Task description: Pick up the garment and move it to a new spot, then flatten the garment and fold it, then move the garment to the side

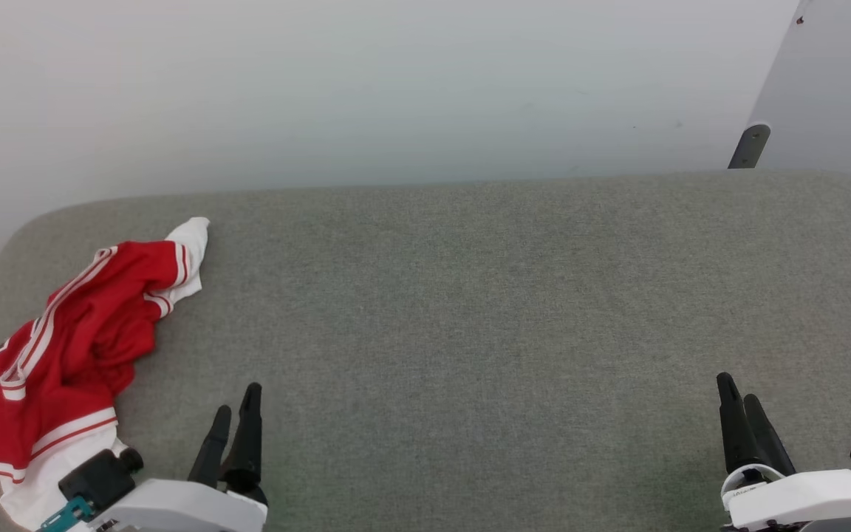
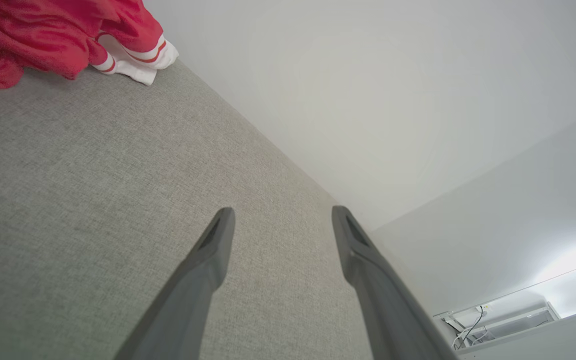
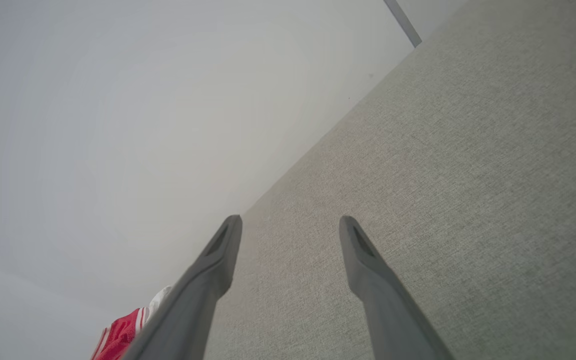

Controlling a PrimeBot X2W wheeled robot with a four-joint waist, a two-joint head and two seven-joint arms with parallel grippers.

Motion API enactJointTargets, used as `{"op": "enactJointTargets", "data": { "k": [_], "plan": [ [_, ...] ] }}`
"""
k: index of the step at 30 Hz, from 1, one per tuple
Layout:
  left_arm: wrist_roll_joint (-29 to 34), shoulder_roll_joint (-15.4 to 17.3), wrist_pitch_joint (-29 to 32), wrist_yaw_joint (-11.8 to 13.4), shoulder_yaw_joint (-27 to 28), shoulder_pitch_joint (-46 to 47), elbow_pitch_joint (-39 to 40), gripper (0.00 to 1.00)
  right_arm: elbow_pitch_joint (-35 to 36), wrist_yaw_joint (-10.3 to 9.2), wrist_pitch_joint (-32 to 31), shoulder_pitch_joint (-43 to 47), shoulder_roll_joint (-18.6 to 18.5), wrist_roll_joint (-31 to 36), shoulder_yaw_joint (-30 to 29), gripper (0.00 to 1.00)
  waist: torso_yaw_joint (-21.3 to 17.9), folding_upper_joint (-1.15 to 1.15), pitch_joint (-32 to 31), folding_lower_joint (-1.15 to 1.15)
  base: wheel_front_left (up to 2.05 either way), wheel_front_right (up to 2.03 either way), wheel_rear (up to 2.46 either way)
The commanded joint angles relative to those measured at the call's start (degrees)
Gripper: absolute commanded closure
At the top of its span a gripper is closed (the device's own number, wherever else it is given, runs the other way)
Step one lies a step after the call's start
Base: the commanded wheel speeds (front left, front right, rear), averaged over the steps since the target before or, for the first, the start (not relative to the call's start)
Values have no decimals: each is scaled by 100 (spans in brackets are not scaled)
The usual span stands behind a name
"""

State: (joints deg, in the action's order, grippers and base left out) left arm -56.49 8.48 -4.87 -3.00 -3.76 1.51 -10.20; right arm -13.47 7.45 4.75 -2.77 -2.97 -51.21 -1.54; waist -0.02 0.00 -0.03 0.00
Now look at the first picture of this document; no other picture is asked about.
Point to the dark grey wall bracket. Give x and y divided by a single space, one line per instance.
750 145

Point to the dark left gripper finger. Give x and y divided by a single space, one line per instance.
211 447
248 436

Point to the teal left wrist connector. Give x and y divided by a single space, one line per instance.
67 515

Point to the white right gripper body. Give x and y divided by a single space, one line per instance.
802 499

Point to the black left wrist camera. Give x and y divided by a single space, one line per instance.
99 479

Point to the grey fabric sofa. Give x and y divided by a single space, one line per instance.
470 332

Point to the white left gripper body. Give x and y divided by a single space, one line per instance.
174 508

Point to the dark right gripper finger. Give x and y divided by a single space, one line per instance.
767 440
734 428

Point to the red and white garment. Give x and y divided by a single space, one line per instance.
63 355

